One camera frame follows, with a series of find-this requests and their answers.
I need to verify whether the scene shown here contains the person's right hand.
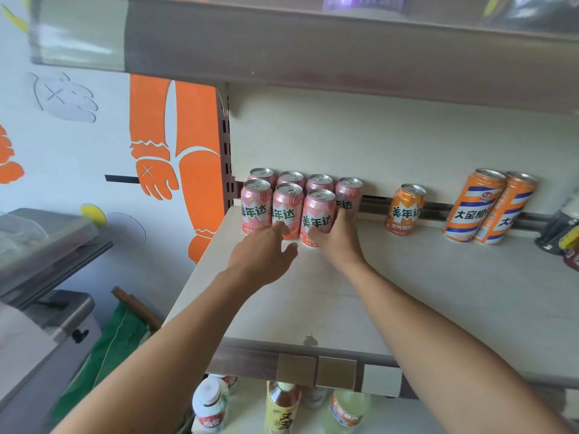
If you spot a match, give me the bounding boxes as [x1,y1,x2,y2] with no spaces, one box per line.
[308,207,367,274]

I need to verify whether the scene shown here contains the person's left hand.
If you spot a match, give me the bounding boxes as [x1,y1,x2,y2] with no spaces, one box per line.
[226,221,299,288]

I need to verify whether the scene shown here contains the pink cans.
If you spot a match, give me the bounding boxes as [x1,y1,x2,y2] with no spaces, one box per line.
[300,188,337,247]

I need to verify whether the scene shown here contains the row of red cans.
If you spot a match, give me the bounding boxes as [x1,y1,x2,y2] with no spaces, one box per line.
[240,166,364,240]

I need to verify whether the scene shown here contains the small orange can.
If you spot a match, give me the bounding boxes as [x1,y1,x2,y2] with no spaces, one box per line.
[384,183,427,236]

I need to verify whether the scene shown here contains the person's left forearm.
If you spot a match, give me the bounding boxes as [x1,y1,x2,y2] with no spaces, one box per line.
[52,271,259,434]

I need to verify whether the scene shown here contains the person's right forearm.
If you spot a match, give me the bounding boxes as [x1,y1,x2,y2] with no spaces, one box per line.
[341,259,575,434]

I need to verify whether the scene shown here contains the tall orange striped can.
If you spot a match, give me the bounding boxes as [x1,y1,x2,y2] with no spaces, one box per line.
[442,168,507,244]
[473,171,539,245]

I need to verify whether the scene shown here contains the wooden stick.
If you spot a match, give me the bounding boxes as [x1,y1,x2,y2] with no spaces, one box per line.
[112,286,163,332]

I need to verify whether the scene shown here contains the clear round disc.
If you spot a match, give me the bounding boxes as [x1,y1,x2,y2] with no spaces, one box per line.
[106,212,147,247]

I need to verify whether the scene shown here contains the small clear bottle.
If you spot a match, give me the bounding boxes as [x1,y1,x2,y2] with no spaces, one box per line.
[300,386,329,410]

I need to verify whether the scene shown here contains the cluster of white milk bottles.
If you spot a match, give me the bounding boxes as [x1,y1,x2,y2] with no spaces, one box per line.
[192,374,238,432]

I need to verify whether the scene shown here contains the yellow label tea bottle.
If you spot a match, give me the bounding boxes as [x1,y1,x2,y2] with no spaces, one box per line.
[264,380,302,434]

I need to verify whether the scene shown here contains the pale green drink bottle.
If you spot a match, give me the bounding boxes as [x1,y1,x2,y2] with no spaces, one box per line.
[323,389,372,434]

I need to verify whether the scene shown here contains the yellow round disc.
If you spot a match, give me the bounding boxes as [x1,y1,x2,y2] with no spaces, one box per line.
[80,203,108,228]

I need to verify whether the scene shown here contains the steel counter machine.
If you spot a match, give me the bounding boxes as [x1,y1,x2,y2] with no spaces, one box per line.
[0,289,103,434]

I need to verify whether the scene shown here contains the clear food display cover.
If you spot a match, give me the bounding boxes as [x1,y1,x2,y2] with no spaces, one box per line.
[0,208,114,308]

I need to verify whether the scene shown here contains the row of tall drink bottles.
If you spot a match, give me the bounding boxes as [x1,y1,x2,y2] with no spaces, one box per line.
[535,189,579,272]

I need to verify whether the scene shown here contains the white paper notice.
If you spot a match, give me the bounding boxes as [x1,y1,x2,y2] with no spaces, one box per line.
[0,302,60,403]

